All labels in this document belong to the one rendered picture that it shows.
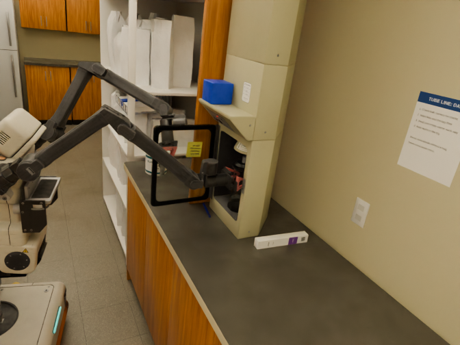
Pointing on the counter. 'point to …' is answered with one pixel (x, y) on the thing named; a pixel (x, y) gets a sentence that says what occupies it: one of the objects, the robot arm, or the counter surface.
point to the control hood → (234, 118)
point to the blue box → (218, 92)
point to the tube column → (266, 30)
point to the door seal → (156, 162)
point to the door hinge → (215, 153)
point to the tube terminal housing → (260, 212)
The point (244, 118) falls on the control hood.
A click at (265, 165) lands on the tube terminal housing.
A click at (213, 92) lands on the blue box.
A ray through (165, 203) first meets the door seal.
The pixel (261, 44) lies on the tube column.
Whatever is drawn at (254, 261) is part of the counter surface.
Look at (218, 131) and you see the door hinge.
